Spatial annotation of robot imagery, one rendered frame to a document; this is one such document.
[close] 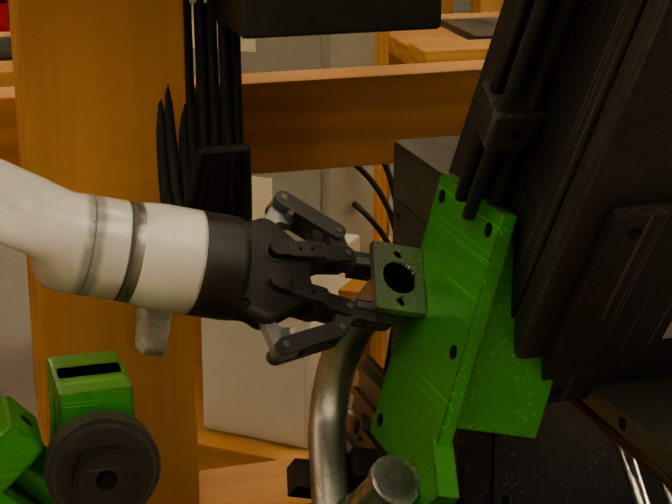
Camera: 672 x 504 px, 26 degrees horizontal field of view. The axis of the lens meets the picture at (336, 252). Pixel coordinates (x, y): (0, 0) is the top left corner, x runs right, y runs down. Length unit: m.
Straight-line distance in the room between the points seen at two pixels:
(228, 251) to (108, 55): 0.31
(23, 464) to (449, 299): 0.31
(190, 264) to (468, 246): 0.19
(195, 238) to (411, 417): 0.21
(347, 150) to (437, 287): 0.40
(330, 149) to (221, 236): 0.43
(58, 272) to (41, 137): 0.30
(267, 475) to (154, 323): 0.46
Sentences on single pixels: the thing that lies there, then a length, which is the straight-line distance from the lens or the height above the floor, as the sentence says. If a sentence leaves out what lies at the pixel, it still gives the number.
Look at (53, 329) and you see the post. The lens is 1.32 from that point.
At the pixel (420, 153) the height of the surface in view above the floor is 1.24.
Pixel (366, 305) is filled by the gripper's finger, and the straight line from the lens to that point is 1.06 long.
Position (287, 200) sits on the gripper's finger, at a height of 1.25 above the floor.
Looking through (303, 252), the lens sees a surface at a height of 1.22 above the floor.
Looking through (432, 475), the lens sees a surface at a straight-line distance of 1.01.
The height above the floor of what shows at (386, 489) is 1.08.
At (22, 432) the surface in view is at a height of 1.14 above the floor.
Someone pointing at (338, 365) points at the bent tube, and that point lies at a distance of 1.13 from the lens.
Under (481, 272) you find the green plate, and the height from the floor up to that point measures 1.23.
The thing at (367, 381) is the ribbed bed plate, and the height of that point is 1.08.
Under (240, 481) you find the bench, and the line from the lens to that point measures 1.47.
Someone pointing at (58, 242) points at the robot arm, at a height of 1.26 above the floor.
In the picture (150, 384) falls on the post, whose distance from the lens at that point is 1.35.
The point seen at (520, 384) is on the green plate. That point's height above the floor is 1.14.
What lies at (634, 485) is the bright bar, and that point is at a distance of 1.07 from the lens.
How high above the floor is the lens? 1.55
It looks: 18 degrees down
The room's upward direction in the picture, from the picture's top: straight up
